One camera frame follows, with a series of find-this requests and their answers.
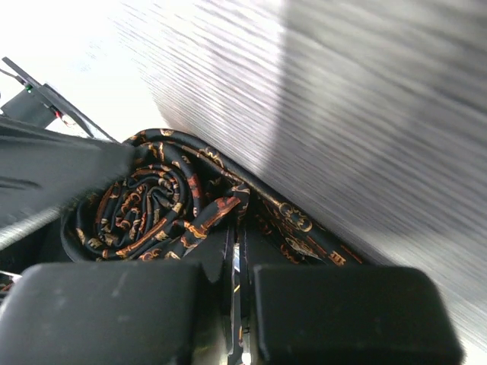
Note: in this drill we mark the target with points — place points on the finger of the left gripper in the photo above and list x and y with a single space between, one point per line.
41 169

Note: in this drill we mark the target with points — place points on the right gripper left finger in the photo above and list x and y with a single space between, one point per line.
209 302

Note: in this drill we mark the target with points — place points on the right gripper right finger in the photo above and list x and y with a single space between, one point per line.
255 249

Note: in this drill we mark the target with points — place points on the black key-pattern tie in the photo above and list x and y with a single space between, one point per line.
179 190

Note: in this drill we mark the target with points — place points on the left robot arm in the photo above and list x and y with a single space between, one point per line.
42 106

